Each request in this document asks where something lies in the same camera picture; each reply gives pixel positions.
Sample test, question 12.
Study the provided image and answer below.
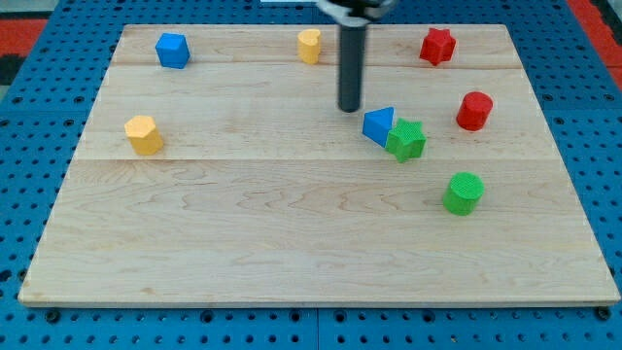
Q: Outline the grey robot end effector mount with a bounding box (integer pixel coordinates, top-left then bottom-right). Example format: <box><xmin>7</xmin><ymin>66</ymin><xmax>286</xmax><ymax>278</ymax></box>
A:
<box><xmin>316</xmin><ymin>0</ymin><xmax>398</xmax><ymax>26</ymax></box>

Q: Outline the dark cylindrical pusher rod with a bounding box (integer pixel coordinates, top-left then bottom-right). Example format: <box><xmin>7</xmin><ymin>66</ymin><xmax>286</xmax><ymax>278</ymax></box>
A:
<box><xmin>337</xmin><ymin>24</ymin><xmax>366</xmax><ymax>113</ymax></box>

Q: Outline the green star block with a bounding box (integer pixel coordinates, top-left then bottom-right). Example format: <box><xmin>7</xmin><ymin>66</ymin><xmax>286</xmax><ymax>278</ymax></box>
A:
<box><xmin>385</xmin><ymin>118</ymin><xmax>427</xmax><ymax>163</ymax></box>

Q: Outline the red star block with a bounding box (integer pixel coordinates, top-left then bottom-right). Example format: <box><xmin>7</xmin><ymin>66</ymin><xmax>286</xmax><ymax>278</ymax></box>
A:
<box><xmin>419</xmin><ymin>28</ymin><xmax>457</xmax><ymax>66</ymax></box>

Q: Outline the blue triangle block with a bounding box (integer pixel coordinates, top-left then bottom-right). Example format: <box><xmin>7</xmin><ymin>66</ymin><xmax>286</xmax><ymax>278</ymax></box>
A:
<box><xmin>362</xmin><ymin>107</ymin><xmax>395</xmax><ymax>148</ymax></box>

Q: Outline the yellow heart block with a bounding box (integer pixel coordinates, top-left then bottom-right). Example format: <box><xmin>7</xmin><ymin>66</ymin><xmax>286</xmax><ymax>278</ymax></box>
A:
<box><xmin>296</xmin><ymin>28</ymin><xmax>322</xmax><ymax>65</ymax></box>

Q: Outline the red cylinder block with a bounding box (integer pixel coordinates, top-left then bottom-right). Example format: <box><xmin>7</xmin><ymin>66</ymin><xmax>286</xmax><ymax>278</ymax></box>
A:
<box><xmin>456</xmin><ymin>91</ymin><xmax>494</xmax><ymax>131</ymax></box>

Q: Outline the blue cube block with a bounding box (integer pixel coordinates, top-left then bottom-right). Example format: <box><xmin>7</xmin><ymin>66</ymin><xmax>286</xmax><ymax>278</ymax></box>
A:
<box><xmin>155</xmin><ymin>33</ymin><xmax>190</xmax><ymax>69</ymax></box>

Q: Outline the light wooden board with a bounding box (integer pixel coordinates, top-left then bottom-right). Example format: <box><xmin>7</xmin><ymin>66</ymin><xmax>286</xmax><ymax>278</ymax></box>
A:
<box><xmin>18</xmin><ymin>24</ymin><xmax>620</xmax><ymax>308</ymax></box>

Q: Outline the green cylinder block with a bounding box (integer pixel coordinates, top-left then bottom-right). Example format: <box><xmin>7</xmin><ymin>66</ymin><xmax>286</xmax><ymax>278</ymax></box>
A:
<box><xmin>442</xmin><ymin>172</ymin><xmax>485</xmax><ymax>216</ymax></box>

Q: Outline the yellow hexagon block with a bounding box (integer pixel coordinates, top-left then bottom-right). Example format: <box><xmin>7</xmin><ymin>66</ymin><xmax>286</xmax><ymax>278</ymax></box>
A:
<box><xmin>124</xmin><ymin>115</ymin><xmax>164</xmax><ymax>156</ymax></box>

